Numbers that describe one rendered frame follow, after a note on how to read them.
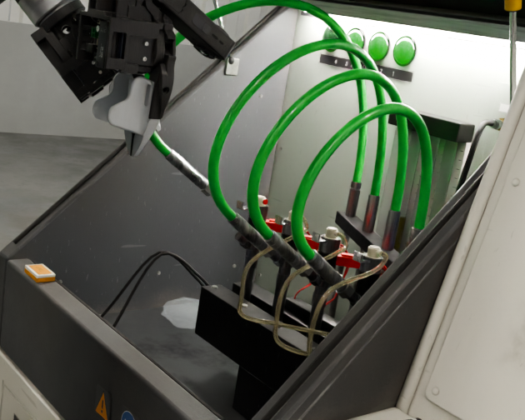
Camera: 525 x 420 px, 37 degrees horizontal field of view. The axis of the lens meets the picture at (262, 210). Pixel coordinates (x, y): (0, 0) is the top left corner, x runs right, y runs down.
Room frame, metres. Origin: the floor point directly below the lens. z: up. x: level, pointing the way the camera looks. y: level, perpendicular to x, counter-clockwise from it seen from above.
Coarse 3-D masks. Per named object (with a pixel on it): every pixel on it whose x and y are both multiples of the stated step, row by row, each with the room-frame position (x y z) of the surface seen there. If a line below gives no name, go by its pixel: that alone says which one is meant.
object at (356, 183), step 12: (240, 0) 1.19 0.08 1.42; (252, 0) 1.19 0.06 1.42; (264, 0) 1.20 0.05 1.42; (276, 0) 1.21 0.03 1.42; (288, 0) 1.21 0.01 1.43; (300, 0) 1.23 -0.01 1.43; (216, 12) 1.17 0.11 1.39; (228, 12) 1.18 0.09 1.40; (312, 12) 1.23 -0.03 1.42; (324, 12) 1.24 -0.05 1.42; (336, 24) 1.25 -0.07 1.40; (180, 36) 1.15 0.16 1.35; (360, 84) 1.27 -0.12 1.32; (360, 96) 1.28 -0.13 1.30; (360, 108) 1.28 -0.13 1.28; (156, 132) 1.14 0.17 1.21; (360, 132) 1.28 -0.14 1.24; (156, 144) 1.14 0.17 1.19; (360, 144) 1.28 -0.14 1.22; (360, 156) 1.28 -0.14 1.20; (360, 168) 1.28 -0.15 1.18; (360, 180) 1.29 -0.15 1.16
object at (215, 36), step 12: (156, 0) 0.86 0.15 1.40; (168, 0) 0.86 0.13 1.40; (180, 0) 0.87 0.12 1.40; (168, 12) 0.88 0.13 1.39; (180, 12) 0.87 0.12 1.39; (192, 12) 0.88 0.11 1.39; (180, 24) 0.89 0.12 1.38; (192, 24) 0.88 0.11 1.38; (204, 24) 0.89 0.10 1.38; (216, 24) 0.90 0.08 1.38; (192, 36) 0.90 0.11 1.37; (204, 36) 0.89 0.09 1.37; (216, 36) 0.90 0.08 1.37; (228, 36) 0.92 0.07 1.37; (204, 48) 0.91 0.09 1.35; (216, 48) 0.90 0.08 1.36; (228, 48) 0.92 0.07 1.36
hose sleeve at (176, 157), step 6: (168, 156) 1.15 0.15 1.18; (174, 156) 1.15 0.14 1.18; (180, 156) 1.16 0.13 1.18; (174, 162) 1.15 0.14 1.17; (180, 162) 1.16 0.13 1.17; (186, 162) 1.16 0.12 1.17; (180, 168) 1.16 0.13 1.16; (186, 168) 1.16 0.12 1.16; (192, 168) 1.17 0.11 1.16; (186, 174) 1.16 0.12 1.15; (192, 174) 1.17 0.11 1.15; (198, 174) 1.17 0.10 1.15; (192, 180) 1.17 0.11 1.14; (198, 180) 1.17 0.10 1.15; (204, 180) 1.18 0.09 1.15; (198, 186) 1.17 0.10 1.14; (204, 186) 1.17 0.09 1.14
